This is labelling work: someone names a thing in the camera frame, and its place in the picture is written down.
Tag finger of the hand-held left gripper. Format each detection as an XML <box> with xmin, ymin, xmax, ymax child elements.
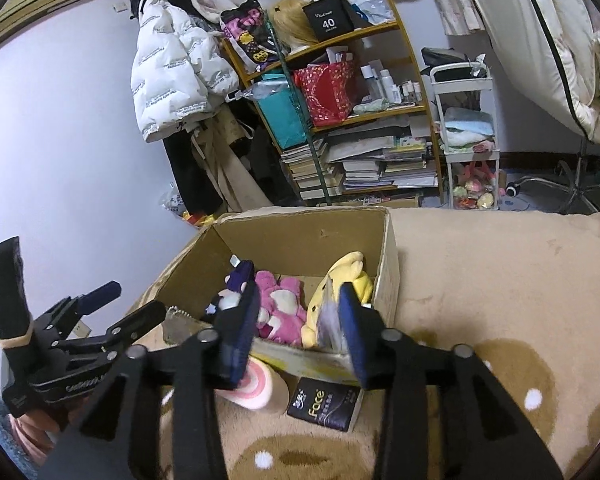
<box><xmin>55</xmin><ymin>301</ymin><xmax>167</xmax><ymax>357</ymax></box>
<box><xmin>32</xmin><ymin>281</ymin><xmax>122</xmax><ymax>333</ymax></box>

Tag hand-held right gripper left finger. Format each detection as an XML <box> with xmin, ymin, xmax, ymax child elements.
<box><xmin>77</xmin><ymin>280</ymin><xmax>262</xmax><ymax>480</ymax></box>

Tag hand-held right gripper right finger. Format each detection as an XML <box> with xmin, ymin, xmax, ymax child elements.
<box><xmin>337</xmin><ymin>282</ymin><xmax>566</xmax><ymax>480</ymax></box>

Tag pink bear plush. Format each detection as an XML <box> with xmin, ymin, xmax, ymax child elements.
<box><xmin>252</xmin><ymin>270</ymin><xmax>308</xmax><ymax>346</ymax></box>

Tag purple doll plush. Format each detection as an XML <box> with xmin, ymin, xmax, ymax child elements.
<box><xmin>202</xmin><ymin>260</ymin><xmax>257</xmax><ymax>323</ymax></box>

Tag yellow plush toy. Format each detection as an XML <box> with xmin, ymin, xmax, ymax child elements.
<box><xmin>300</xmin><ymin>251</ymin><xmax>376</xmax><ymax>350</ymax></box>

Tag cardboard box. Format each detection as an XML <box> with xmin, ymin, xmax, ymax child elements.
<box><xmin>135</xmin><ymin>205</ymin><xmax>401</xmax><ymax>376</ymax></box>

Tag pink swiss roll plush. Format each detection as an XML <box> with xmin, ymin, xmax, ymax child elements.
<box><xmin>215</xmin><ymin>355</ymin><xmax>288</xmax><ymax>413</ymax></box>

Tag black tissue pack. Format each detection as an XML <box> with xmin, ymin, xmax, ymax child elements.
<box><xmin>286</xmin><ymin>376</ymin><xmax>363</xmax><ymax>433</ymax></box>

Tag plastic bag with yellow toys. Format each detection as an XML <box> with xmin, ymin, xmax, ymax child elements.
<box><xmin>160</xmin><ymin>182</ymin><xmax>216</xmax><ymax>228</ymax></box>

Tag beige brown patterned rug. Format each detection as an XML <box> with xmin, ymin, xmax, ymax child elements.
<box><xmin>150</xmin><ymin>207</ymin><xmax>600</xmax><ymax>480</ymax></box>

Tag black trousers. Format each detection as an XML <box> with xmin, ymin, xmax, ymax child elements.
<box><xmin>162</xmin><ymin>125</ymin><xmax>226</xmax><ymax>216</ymax></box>

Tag beige garment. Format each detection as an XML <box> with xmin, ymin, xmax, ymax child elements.
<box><xmin>190</xmin><ymin>107</ymin><xmax>276</xmax><ymax>211</ymax></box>

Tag stack of books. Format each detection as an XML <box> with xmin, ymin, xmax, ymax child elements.
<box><xmin>280</xmin><ymin>137</ymin><xmax>346</xmax><ymax>201</ymax></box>

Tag pile of magazines and papers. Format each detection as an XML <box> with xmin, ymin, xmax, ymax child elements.
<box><xmin>325</xmin><ymin>115</ymin><xmax>438</xmax><ymax>193</ymax></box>

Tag pile of small plush toys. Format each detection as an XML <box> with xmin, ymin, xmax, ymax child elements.
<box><xmin>452</xmin><ymin>160</ymin><xmax>498</xmax><ymax>208</ymax></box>

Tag green pole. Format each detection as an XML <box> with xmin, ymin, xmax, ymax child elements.
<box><xmin>265</xmin><ymin>15</ymin><xmax>332</xmax><ymax>206</ymax></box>

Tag teal paper bag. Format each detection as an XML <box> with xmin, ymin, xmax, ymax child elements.
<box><xmin>252</xmin><ymin>74</ymin><xmax>311</xmax><ymax>150</ymax></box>

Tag yellow metal shelf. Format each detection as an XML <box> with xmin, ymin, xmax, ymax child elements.
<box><xmin>220</xmin><ymin>0</ymin><xmax>443</xmax><ymax>206</ymax></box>

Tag white puffer jacket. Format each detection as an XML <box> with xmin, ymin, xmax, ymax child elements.
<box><xmin>130</xmin><ymin>0</ymin><xmax>241</xmax><ymax>143</ymax></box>

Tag folded blue towel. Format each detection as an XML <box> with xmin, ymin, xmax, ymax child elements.
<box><xmin>442</xmin><ymin>107</ymin><xmax>496</xmax><ymax>136</ymax></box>

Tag red patterned bag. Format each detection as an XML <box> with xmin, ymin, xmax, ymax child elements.
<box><xmin>294</xmin><ymin>60</ymin><xmax>358</xmax><ymax>127</ymax></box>

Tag row of white cosmetic bottles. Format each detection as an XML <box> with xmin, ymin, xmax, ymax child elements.
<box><xmin>360</xmin><ymin>64</ymin><xmax>423</xmax><ymax>106</ymax></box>

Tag swivel chair base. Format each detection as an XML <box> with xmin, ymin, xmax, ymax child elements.
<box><xmin>507</xmin><ymin>137</ymin><xmax>600</xmax><ymax>216</ymax></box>

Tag white trolley cart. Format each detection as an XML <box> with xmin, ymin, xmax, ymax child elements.
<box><xmin>429</xmin><ymin>62</ymin><xmax>503</xmax><ymax>211</ymax></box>

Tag black patterned bag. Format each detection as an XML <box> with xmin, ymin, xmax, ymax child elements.
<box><xmin>220</xmin><ymin>0</ymin><xmax>281</xmax><ymax>73</ymax></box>

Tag blonde wig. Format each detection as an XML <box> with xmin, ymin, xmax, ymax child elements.
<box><xmin>272</xmin><ymin>0</ymin><xmax>321</xmax><ymax>56</ymax></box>

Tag black box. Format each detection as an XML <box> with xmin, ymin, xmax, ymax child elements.
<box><xmin>302</xmin><ymin>0</ymin><xmax>358</xmax><ymax>43</ymax></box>

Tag cream puffer coat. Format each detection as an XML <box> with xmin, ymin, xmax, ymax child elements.
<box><xmin>452</xmin><ymin>0</ymin><xmax>600</xmax><ymax>146</ymax></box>

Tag beige wall air conditioner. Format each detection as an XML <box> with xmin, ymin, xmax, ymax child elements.
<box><xmin>0</xmin><ymin>0</ymin><xmax>93</xmax><ymax>51</ymax></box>

